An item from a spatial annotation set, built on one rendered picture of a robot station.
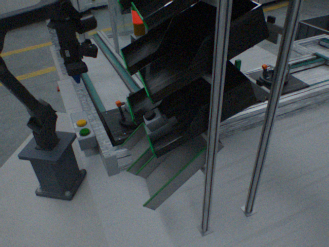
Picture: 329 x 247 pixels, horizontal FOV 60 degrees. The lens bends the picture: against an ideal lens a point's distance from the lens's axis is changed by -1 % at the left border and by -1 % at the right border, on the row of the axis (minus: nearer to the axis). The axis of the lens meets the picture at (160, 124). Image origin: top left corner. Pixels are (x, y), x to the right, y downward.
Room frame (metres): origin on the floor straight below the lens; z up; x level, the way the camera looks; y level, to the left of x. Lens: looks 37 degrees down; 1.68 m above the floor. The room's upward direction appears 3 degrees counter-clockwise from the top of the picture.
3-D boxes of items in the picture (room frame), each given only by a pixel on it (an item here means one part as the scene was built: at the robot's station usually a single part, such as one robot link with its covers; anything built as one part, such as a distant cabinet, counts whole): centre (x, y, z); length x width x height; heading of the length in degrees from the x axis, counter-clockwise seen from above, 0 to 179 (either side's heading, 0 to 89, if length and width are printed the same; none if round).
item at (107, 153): (1.20, 0.35, 0.91); 0.89 x 0.06 x 0.11; 22
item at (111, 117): (1.00, 0.11, 0.96); 0.24 x 0.24 x 0.02; 22
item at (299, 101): (1.18, -0.34, 0.91); 1.24 x 0.33 x 0.10; 112
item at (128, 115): (1.00, 0.11, 0.98); 0.14 x 0.14 x 0.02
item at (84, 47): (0.90, 0.23, 1.33); 0.07 x 0.07 x 0.06; 21
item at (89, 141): (1.00, 0.34, 0.93); 0.21 x 0.07 x 0.06; 22
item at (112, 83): (1.29, 0.20, 0.91); 0.84 x 0.28 x 0.10; 22
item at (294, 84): (1.28, -0.58, 1.01); 0.24 x 0.24 x 0.13; 22
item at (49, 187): (0.76, 0.39, 0.96); 0.15 x 0.15 x 0.20; 76
